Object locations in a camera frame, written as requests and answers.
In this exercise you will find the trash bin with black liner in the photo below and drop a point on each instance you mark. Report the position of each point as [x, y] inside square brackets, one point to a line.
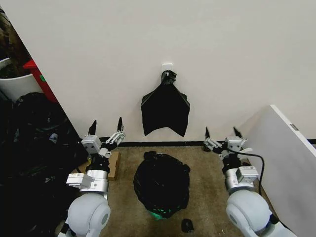
[161, 182]

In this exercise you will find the black hanging garbage bag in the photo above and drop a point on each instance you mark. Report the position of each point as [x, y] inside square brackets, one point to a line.
[165, 111]

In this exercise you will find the white flat board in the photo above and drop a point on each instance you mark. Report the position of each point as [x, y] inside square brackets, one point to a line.
[279, 158]

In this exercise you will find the white plant pot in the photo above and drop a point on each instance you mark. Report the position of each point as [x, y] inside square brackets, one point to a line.
[17, 85]

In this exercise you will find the red cabinet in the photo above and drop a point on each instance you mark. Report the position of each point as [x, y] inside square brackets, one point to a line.
[42, 81]

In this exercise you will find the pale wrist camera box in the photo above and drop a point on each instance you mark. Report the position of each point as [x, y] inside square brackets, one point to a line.
[90, 144]
[234, 142]

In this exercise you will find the dark potted plant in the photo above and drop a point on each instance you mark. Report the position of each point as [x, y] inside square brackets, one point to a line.
[11, 44]

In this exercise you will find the brown cardboard piece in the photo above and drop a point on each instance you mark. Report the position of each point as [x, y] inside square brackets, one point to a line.
[113, 168]

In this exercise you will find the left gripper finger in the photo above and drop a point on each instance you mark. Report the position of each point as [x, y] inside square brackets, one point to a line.
[92, 128]
[116, 137]

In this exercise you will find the white wall hook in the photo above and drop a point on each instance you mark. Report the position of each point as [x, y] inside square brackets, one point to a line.
[167, 67]

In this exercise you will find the small black floor object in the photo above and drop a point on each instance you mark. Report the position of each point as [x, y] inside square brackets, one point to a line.
[187, 225]

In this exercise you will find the black baseboard strip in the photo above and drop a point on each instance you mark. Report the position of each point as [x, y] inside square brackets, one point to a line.
[160, 143]

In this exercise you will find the pile of black bags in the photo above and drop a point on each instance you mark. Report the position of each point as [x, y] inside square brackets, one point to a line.
[34, 153]

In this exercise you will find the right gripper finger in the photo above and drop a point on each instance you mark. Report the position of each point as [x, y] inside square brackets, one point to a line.
[212, 144]
[243, 143]

